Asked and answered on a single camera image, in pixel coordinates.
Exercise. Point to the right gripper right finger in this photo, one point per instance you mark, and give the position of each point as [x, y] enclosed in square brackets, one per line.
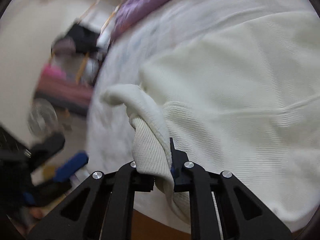
[221, 206]

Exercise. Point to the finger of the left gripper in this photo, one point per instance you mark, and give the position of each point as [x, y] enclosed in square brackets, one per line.
[70, 167]
[40, 153]

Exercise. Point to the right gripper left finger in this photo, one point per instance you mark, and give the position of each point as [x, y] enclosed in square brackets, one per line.
[99, 208]

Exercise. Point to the cream knit cardigan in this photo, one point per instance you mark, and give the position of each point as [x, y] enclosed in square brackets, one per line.
[243, 99]

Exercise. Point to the wooden chair with clothes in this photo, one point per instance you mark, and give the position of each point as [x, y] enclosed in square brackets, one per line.
[77, 54]

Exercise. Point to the electric fan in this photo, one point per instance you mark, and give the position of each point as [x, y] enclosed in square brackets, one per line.
[42, 118]

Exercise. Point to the white patterned bed sheet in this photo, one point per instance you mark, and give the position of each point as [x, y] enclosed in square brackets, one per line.
[110, 135]

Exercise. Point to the pink storage box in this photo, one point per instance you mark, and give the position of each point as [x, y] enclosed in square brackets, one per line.
[61, 91]

